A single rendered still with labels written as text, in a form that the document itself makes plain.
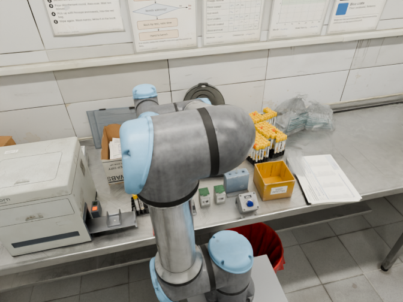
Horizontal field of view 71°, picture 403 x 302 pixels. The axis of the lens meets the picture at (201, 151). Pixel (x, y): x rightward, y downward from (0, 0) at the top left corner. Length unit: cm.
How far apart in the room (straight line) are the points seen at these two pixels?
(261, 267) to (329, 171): 63
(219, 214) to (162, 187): 75
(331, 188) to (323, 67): 73
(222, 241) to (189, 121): 42
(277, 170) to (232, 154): 90
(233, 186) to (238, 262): 53
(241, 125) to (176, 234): 25
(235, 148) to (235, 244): 39
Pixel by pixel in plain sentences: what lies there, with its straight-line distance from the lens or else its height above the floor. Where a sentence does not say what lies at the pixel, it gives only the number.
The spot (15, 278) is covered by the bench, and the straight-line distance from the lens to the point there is 202.
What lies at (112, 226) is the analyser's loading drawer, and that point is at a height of 92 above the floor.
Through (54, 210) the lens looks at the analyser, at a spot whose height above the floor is 107.
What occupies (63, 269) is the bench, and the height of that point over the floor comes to 27.
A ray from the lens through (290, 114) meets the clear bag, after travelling 160.
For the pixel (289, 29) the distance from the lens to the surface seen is 158.
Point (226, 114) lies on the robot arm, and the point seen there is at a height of 156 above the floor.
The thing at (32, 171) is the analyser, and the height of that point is 118.
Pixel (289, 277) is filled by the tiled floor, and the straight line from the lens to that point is 208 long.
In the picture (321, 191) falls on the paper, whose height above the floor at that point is 89.
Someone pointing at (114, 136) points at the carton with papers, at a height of 95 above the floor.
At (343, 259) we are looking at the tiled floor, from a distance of 227.
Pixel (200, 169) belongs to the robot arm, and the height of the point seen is 150.
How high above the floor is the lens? 178
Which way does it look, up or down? 38 degrees down
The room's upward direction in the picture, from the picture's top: 2 degrees counter-clockwise
